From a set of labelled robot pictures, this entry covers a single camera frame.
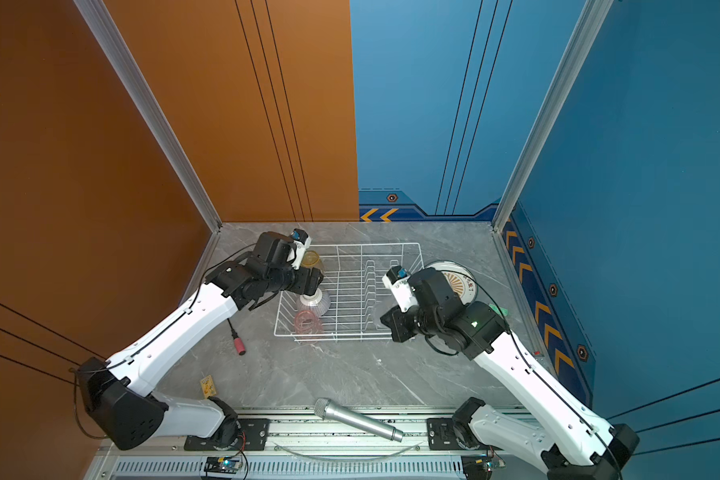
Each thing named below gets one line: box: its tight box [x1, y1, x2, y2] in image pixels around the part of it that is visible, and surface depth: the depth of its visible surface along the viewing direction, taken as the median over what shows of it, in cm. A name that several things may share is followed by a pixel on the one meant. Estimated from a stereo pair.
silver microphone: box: [314, 398, 404, 442], surface depth 75 cm
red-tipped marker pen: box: [227, 318, 247, 356], surface depth 90 cm
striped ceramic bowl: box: [298, 288, 331, 314], surface depth 93 cm
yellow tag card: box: [200, 375, 217, 399], surface depth 82 cm
